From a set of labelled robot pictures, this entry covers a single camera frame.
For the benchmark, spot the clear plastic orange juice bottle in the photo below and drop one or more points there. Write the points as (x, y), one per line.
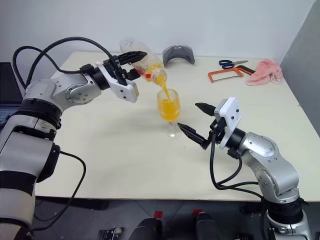
(147, 58)

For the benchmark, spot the grey metal bracket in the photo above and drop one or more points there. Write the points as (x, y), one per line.
(111, 233)

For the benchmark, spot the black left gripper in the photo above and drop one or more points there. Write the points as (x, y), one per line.
(117, 70)

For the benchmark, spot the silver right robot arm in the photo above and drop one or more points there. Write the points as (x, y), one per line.
(262, 147)

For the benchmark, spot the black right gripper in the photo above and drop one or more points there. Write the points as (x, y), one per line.
(218, 130)

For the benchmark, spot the grey partition panel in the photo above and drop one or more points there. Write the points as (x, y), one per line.
(305, 75)

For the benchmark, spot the wine glass with orange juice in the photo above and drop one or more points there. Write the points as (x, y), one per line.
(168, 110)

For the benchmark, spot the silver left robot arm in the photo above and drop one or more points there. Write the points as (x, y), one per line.
(45, 92)

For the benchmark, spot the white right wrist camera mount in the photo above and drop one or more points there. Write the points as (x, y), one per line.
(231, 112)

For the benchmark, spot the black laptop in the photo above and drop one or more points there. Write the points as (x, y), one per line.
(10, 82)

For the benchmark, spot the black rounded shape red tag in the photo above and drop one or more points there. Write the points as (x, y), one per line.
(207, 226)
(148, 228)

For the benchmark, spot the orange frame hacksaw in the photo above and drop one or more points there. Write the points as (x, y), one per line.
(212, 75)

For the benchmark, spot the black table frame bar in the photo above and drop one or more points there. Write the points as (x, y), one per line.
(75, 203)

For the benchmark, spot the pink cloth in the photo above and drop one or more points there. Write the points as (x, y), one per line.
(265, 71)

